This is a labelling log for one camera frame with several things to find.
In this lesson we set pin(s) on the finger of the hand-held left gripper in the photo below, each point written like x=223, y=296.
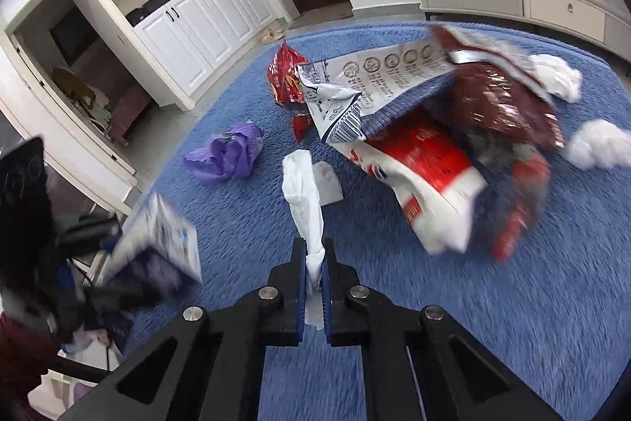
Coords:
x=123, y=293

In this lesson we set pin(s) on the small red wrapper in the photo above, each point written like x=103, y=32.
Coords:
x=301, y=125

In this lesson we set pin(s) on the red snack bag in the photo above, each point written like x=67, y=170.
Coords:
x=285, y=73

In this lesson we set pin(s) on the red and black wrapper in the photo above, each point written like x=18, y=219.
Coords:
x=522, y=209

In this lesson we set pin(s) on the white printed plastic bag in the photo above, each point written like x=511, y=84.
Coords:
x=384, y=75

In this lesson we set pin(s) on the long white tissue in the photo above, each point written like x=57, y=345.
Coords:
x=301, y=189

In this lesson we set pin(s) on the pair of beige slippers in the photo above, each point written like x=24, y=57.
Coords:
x=272, y=35

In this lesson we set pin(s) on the person's dark red clothing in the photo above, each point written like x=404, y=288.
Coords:
x=22, y=352

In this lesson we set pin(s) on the brown chair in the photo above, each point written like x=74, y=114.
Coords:
x=74, y=88

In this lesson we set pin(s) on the purple plastic bag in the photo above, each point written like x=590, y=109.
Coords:
x=227, y=152

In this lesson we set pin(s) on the flat white tissue piece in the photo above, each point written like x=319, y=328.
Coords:
x=329, y=184

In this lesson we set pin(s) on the crumpled white tissue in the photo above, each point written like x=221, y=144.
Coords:
x=599, y=145
x=557, y=75

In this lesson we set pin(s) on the black bag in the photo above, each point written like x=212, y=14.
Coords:
x=147, y=9

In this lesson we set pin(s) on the dark red foil wrapper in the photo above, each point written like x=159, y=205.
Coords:
x=498, y=95

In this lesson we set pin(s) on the white wardrobe cabinet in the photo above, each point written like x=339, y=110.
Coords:
x=187, y=26

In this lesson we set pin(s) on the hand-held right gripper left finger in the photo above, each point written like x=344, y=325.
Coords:
x=299, y=302

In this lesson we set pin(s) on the blue rug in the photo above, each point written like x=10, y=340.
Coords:
x=493, y=327

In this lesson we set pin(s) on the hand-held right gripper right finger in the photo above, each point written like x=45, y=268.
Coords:
x=326, y=307

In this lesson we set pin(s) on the red and white paper cup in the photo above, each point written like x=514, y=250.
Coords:
x=434, y=164

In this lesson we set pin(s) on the white and blue carton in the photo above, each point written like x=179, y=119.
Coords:
x=157, y=238

